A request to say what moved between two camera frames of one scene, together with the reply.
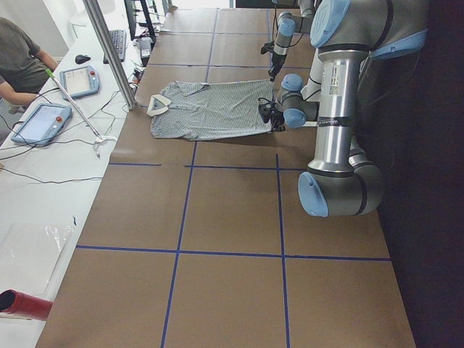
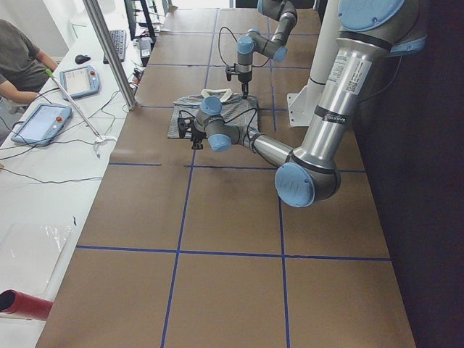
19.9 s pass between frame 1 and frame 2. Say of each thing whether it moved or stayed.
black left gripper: moved
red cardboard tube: stayed
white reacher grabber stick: stayed
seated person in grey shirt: stayed
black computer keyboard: stayed
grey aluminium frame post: stayed
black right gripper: moved
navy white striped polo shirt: moved
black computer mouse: stayed
